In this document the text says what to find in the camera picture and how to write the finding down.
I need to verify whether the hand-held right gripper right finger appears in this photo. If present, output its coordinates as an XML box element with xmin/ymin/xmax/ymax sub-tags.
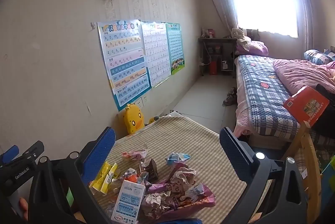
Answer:
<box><xmin>219</xmin><ymin>127</ymin><xmax>309</xmax><ymax>224</ymax></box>

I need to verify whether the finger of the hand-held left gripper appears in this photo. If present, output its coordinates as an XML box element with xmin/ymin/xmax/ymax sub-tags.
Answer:
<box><xmin>14</xmin><ymin>141</ymin><xmax>45</xmax><ymax>169</ymax></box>
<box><xmin>0</xmin><ymin>145</ymin><xmax>20</xmax><ymax>165</ymax></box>

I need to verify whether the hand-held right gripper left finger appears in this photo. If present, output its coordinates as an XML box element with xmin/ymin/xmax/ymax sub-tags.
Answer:
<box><xmin>29</xmin><ymin>127</ymin><xmax>116</xmax><ymax>224</ymax></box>

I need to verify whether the dark brown snack wrapper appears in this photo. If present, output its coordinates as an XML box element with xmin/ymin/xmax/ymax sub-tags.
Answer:
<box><xmin>140</xmin><ymin>158</ymin><xmax>159</xmax><ymax>185</ymax></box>

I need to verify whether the blue white candy wrapper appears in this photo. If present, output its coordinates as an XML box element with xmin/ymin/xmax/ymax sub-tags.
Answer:
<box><xmin>165</xmin><ymin>152</ymin><xmax>191</xmax><ymax>163</ymax></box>

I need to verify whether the printed paper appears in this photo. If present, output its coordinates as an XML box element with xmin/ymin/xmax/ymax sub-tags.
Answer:
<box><xmin>167</xmin><ymin>164</ymin><xmax>197</xmax><ymax>193</ymax></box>

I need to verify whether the pink printed snack bag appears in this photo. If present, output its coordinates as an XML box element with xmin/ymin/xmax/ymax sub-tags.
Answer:
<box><xmin>147</xmin><ymin>182</ymin><xmax>216</xmax><ymax>222</ymax></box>

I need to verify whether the person's left hand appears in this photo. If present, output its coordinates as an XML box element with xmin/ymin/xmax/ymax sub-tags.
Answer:
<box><xmin>19</xmin><ymin>197</ymin><xmax>29</xmax><ymax>222</ymax></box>

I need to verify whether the yellow snack wrapper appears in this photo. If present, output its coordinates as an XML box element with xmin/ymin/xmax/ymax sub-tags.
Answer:
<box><xmin>89</xmin><ymin>161</ymin><xmax>111</xmax><ymax>191</ymax></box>
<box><xmin>101</xmin><ymin>164</ymin><xmax>121</xmax><ymax>194</ymax></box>

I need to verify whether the pink orange candy wrapper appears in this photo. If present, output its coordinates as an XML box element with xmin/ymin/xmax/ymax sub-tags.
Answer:
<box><xmin>122</xmin><ymin>149</ymin><xmax>148</xmax><ymax>162</ymax></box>

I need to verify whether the yellow duck toy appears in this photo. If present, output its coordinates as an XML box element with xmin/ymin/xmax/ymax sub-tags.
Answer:
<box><xmin>124</xmin><ymin>104</ymin><xmax>144</xmax><ymax>135</ymax></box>

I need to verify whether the pair of shoes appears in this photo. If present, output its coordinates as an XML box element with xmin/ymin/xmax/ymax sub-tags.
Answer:
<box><xmin>223</xmin><ymin>86</ymin><xmax>237</xmax><ymax>106</ymax></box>

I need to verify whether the blue white cartoon wrapper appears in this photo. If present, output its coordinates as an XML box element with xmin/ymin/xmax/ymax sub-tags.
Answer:
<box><xmin>183</xmin><ymin>183</ymin><xmax>205</xmax><ymax>201</ymax></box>

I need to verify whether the bed with plaid quilt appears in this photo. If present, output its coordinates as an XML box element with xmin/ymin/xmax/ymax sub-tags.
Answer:
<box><xmin>233</xmin><ymin>54</ymin><xmax>335</xmax><ymax>143</ymax></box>

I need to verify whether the purple wrapper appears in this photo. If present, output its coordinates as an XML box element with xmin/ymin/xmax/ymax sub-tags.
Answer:
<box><xmin>145</xmin><ymin>182</ymin><xmax>168</xmax><ymax>193</ymax></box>

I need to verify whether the crumpled grey paper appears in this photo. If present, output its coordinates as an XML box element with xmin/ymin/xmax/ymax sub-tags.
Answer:
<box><xmin>143</xmin><ymin>193</ymin><xmax>168</xmax><ymax>214</ymax></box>

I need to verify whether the orange cardboard box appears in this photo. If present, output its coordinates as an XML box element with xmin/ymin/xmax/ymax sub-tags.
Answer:
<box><xmin>283</xmin><ymin>86</ymin><xmax>330</xmax><ymax>127</ymax></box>

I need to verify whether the blue bordered letter poster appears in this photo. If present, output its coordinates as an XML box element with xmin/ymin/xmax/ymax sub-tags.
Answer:
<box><xmin>97</xmin><ymin>20</ymin><xmax>152</xmax><ymax>112</ymax></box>

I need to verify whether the pink blanket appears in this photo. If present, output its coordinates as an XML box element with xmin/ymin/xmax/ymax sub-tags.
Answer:
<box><xmin>273</xmin><ymin>59</ymin><xmax>335</xmax><ymax>99</ymax></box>

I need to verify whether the dark cloth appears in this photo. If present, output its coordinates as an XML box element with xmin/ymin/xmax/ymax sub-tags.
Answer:
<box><xmin>311</xmin><ymin>84</ymin><xmax>335</xmax><ymax>133</ymax></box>

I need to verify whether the purple pillow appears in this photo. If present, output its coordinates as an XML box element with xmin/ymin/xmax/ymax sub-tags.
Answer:
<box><xmin>236</xmin><ymin>40</ymin><xmax>269</xmax><ymax>57</ymax></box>

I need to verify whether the black shelf table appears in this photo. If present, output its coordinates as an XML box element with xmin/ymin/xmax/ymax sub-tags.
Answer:
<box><xmin>198</xmin><ymin>37</ymin><xmax>237</xmax><ymax>78</ymax></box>

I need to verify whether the beige crumpled cloth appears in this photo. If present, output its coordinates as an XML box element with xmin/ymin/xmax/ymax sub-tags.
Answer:
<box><xmin>232</xmin><ymin>27</ymin><xmax>253</xmax><ymax>52</ymax></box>

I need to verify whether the blue patterned pillow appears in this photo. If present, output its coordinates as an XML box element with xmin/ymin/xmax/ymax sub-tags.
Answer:
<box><xmin>304</xmin><ymin>49</ymin><xmax>328</xmax><ymax>65</ymax></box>

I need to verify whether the bright window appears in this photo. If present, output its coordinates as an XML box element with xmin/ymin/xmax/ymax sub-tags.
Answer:
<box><xmin>232</xmin><ymin>0</ymin><xmax>299</xmax><ymax>37</ymax></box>

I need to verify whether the white wall socket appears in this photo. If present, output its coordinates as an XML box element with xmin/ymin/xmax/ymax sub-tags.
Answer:
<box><xmin>135</xmin><ymin>94</ymin><xmax>149</xmax><ymax>109</ymax></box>

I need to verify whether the wooden chair frame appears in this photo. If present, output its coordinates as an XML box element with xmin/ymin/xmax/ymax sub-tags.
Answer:
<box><xmin>283</xmin><ymin>120</ymin><xmax>323</xmax><ymax>214</ymax></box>

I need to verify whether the green number wall poster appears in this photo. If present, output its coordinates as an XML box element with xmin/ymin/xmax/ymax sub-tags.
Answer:
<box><xmin>165</xmin><ymin>23</ymin><xmax>185</xmax><ymax>75</ymax></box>

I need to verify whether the white table wall poster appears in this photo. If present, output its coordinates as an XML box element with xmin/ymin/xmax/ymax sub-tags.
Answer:
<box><xmin>141</xmin><ymin>21</ymin><xmax>172</xmax><ymax>88</ymax></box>

